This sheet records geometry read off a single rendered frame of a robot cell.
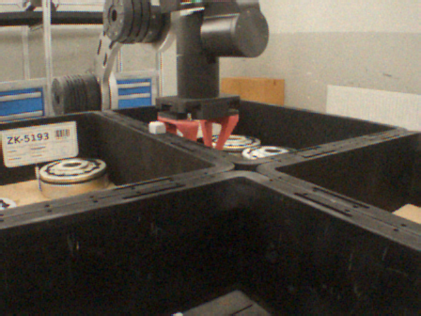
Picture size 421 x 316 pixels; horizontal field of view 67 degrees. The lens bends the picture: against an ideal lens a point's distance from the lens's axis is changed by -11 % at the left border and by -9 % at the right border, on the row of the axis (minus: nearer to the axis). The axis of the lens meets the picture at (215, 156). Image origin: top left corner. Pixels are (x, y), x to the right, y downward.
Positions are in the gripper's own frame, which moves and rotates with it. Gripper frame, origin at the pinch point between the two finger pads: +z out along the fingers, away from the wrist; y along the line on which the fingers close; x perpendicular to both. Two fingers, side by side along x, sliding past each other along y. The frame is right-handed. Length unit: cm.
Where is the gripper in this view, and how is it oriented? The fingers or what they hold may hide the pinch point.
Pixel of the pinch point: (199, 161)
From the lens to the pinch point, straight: 50.0
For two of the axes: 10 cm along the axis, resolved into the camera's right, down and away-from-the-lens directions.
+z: 0.0, 9.6, 2.9
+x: -6.6, -2.1, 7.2
